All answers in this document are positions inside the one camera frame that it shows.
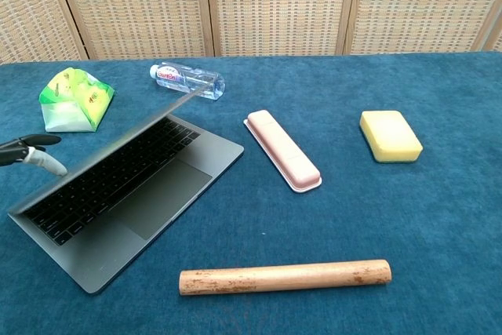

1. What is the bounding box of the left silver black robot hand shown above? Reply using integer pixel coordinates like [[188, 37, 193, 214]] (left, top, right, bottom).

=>
[[0, 133, 68, 177]]

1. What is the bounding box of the grey laptop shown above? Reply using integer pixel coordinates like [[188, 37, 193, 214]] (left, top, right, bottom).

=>
[[6, 78, 245, 296]]

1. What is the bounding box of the green snack bag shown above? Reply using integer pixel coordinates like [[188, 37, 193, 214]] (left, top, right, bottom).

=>
[[38, 67, 115, 133]]

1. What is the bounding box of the clear plastic water bottle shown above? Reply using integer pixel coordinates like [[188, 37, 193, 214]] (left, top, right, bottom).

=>
[[148, 61, 227, 100]]

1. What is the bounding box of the pink oblong case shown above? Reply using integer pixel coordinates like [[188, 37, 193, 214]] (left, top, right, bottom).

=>
[[242, 109, 323, 194]]

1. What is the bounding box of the wooden rolling pin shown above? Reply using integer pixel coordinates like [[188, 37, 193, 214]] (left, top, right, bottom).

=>
[[179, 259, 393, 297]]

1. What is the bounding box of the woven bamboo folding screen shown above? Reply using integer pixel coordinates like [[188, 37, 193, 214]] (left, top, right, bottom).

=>
[[0, 0, 502, 65]]

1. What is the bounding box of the yellow sponge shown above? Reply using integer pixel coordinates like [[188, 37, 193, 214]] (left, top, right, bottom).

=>
[[358, 110, 424, 164]]

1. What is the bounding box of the blue table mat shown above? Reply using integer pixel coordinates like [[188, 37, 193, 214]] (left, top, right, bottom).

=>
[[0, 50, 502, 335]]

